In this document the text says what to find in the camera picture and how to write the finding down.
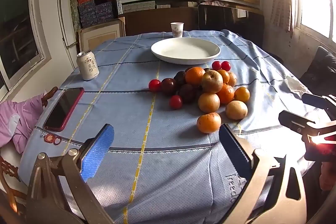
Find pink garment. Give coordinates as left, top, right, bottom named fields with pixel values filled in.
left=0, top=94, right=46, bottom=153

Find stack of blue patterned boxes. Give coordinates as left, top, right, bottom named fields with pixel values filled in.
left=77, top=0, right=117, bottom=28

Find small orange mandarin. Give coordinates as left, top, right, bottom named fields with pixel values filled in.
left=217, top=69, right=230, bottom=84
left=234, top=87, right=251, bottom=103

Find red keychain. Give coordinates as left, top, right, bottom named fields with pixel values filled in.
left=43, top=134, right=62, bottom=145

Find blue checked tablecloth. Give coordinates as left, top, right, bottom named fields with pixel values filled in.
left=20, top=30, right=323, bottom=224

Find black cushion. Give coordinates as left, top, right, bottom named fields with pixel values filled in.
left=299, top=46, right=336, bottom=94

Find green patterned board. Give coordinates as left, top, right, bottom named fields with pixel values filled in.
left=69, top=0, right=80, bottom=30

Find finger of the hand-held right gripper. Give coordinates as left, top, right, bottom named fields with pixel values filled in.
left=278, top=110, right=336, bottom=136
left=301, top=93, right=336, bottom=115

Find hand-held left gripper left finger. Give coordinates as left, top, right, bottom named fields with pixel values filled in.
left=26, top=123, right=116, bottom=224

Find grey framed window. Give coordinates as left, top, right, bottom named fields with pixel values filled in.
left=0, top=0, right=51, bottom=90

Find brown wooden board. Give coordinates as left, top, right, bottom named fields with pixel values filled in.
left=123, top=6, right=200, bottom=37

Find white oval plate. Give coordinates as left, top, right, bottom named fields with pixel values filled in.
left=151, top=38, right=221, bottom=65

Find person's right hand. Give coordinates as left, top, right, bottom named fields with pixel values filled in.
left=319, top=161, right=336, bottom=191

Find pale orange mandarin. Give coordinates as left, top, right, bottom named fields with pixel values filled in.
left=197, top=112, right=222, bottom=134

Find white wall conduit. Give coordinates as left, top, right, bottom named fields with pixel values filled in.
left=56, top=0, right=79, bottom=69

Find printed paper cup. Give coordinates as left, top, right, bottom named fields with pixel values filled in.
left=171, top=22, right=183, bottom=38

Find white drink can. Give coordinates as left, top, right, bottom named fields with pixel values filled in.
left=76, top=50, right=100, bottom=81

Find carved wooden chair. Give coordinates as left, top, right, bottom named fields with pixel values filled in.
left=0, top=87, right=59, bottom=214

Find deep orange mandarin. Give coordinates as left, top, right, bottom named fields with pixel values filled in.
left=217, top=83, right=235, bottom=105
left=185, top=67, right=206, bottom=86

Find smartphone in red case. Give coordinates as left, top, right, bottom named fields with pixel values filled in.
left=43, top=87, right=85, bottom=132

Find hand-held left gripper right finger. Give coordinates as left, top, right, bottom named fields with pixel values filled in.
left=219, top=123, right=307, bottom=224

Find brown round pear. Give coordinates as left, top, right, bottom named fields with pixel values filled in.
left=227, top=71, right=238, bottom=87
left=198, top=92, right=220, bottom=113
left=201, top=70, right=223, bottom=94
left=225, top=100, right=248, bottom=120

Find beige framed picture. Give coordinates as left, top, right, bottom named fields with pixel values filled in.
left=78, top=17, right=126, bottom=52

